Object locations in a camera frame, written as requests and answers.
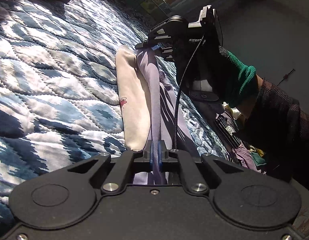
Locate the beige and lilac sweatshirt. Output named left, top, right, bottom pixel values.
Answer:
left=115, top=45, right=203, bottom=185

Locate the black gloved right hand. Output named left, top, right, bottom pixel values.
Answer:
left=173, top=37, right=259, bottom=107

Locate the purple bed sheet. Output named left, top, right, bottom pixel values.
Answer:
left=232, top=143, right=266, bottom=174

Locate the black white striped folded shirt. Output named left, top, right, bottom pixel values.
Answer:
left=214, top=112, right=242, bottom=149

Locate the blue white quilted bedspread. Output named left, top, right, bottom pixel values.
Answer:
left=0, top=0, right=230, bottom=235

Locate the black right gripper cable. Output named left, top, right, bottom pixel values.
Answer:
left=172, top=15, right=224, bottom=151

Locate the red wall hanging ornament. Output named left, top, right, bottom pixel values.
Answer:
left=277, top=68, right=296, bottom=86

